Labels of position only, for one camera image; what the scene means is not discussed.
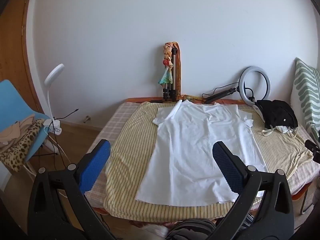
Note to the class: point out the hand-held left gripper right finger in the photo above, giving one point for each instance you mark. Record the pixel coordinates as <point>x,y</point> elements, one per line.
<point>226,165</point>

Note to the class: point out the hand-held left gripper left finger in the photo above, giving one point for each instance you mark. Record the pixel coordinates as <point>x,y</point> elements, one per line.
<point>96,165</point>

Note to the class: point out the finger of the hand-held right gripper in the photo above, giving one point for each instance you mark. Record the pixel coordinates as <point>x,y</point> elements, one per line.
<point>310,145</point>

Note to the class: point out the white shirt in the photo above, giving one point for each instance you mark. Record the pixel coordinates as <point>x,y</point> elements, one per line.
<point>195,142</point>

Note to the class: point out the yellow striped blanket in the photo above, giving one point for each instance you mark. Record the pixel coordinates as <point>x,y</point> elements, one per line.
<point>130,155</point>

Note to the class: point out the black cloth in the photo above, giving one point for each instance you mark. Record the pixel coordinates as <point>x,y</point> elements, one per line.
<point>277,115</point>

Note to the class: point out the metal door stopper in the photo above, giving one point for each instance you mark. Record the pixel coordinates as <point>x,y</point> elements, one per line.
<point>86,119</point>

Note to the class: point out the pink checked sheet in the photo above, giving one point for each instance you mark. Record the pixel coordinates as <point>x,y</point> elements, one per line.
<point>117,115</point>

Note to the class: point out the green striped pillow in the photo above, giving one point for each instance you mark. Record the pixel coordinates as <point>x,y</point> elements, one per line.
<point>307,87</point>

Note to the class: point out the white power strip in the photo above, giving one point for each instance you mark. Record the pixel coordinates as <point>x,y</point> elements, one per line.
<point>53,125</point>

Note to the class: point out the person's dark striped clothing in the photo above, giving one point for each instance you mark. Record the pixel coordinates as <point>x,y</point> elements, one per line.
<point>200,230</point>

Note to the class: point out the leopard print cloth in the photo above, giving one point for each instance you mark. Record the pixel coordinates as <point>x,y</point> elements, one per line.
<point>17,150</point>

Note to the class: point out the beige cloth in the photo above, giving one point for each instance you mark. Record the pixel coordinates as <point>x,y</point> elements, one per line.
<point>12,132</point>

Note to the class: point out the white desk lamp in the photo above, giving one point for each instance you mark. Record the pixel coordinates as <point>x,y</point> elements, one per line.
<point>53,73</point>

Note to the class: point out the blue chair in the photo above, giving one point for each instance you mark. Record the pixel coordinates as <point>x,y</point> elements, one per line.
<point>15,100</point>

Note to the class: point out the colourful braided scarf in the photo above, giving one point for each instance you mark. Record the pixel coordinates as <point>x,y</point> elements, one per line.
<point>166,76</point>

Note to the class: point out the wooden door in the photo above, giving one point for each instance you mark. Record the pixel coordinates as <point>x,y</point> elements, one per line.
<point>12,42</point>

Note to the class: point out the silver camera tripod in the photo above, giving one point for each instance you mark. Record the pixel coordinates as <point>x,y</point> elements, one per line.
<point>173,80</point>

